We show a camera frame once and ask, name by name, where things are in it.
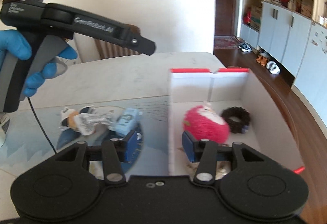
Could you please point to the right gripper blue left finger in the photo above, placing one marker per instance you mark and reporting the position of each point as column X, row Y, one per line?
column 130, row 145

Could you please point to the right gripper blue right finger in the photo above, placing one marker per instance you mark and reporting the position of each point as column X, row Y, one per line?
column 190, row 146

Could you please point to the pink plush toy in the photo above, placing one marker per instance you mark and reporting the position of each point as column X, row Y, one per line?
column 204, row 123

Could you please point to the silver printed sachet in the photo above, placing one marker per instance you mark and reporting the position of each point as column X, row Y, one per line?
column 87, row 122

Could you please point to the blue gloved left hand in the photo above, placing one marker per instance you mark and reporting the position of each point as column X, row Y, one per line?
column 13, row 42

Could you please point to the light blue small carton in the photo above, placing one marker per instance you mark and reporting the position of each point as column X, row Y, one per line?
column 128, row 121

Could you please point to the wooden chair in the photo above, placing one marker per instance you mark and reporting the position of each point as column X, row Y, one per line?
column 109, row 50

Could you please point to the small figurine toy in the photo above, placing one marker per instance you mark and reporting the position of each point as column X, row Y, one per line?
column 67, row 117

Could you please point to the red white cardboard box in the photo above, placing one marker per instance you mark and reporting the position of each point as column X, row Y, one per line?
column 228, row 106

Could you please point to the small red rug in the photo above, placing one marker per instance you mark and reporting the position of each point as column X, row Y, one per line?
column 225, row 42

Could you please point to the orange shoes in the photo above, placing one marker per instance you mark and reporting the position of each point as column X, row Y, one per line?
column 262, row 60

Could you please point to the dark sneakers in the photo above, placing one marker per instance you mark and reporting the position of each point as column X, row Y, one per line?
column 244, row 47

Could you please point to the white black sneakers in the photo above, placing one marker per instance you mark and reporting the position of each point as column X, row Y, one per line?
column 273, row 68

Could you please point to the white wall cabinet unit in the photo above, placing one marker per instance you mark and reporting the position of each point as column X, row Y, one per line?
column 290, row 32

